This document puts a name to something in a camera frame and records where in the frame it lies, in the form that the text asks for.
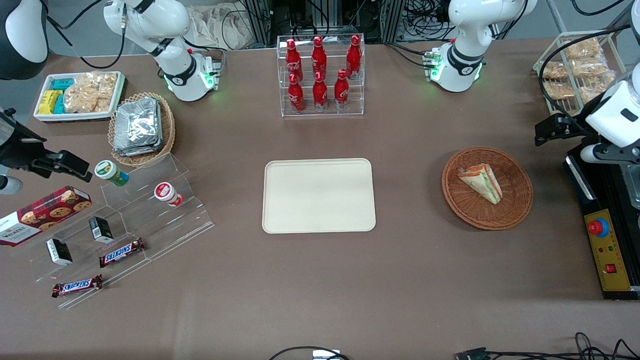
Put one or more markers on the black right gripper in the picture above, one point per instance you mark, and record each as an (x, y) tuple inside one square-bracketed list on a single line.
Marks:
[(19, 150)]

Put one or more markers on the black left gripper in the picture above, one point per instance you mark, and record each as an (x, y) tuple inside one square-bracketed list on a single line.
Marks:
[(571, 127)]

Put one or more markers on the clear acrylic step display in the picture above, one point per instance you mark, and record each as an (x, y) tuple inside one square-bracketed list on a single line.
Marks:
[(165, 225)]

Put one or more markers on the beige plastic tray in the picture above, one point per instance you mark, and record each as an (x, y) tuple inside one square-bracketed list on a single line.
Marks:
[(318, 196)]

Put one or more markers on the red tartan cookie box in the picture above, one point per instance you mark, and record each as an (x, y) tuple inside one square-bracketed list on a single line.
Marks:
[(45, 215)]

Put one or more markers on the clear plastic container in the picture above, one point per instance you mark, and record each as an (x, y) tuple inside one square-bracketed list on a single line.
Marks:
[(634, 185)]

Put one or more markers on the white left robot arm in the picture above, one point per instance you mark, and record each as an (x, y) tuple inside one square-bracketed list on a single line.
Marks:
[(465, 30)]

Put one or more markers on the oval tan wicker basket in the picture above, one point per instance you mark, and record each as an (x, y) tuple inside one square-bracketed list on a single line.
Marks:
[(167, 130)]

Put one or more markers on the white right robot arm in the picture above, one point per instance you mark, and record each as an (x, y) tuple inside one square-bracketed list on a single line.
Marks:
[(150, 20)]

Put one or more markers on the brown Snickers bar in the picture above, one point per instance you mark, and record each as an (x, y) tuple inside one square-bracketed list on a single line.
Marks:
[(121, 252), (76, 286)]

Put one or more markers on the clear bag of fried snacks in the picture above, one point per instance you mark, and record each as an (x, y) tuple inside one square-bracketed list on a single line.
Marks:
[(559, 90), (582, 48), (595, 90), (590, 67), (554, 70)]

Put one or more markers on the silver foil packs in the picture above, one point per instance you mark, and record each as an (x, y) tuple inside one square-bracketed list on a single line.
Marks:
[(137, 125)]

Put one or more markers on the green lidded snack can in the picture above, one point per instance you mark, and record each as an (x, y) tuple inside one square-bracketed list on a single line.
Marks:
[(111, 172)]

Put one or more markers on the yellow snack pack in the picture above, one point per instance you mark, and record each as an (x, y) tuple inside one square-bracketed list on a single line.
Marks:
[(47, 102)]

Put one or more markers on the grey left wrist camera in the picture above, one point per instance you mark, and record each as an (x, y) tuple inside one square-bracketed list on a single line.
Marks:
[(607, 153)]

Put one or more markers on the red cola bottle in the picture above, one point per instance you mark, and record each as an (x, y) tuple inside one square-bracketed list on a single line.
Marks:
[(293, 60), (341, 91), (320, 93), (354, 56), (319, 56), (296, 95)]

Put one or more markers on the small white device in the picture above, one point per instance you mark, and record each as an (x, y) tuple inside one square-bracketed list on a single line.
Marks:
[(326, 355)]

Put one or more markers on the large clear bag of crackers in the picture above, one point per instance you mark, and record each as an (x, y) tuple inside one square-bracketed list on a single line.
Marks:
[(90, 92)]

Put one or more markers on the round brown wicker basket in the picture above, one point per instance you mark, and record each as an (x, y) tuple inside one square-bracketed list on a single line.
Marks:
[(515, 200)]

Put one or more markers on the clear acrylic bottle rack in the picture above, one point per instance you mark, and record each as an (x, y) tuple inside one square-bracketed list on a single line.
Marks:
[(324, 112)]

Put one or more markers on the teal snack pack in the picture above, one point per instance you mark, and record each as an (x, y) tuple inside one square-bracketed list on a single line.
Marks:
[(63, 83), (60, 105)]

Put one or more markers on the small black box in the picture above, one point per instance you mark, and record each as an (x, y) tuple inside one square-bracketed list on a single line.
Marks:
[(101, 229), (59, 251)]

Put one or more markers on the triangle sandwich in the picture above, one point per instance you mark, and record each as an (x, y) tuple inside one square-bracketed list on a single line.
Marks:
[(482, 182)]

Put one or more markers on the beige crumpled cloth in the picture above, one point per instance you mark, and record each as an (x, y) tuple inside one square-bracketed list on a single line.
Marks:
[(215, 25)]

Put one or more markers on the black control box yellow panel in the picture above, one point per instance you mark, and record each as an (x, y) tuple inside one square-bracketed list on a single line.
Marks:
[(607, 250)]

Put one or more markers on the red lidded snack can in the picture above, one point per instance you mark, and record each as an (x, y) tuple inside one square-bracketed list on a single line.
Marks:
[(166, 193)]

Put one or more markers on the white rectangular snack tray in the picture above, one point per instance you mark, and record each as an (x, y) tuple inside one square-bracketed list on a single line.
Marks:
[(75, 117)]

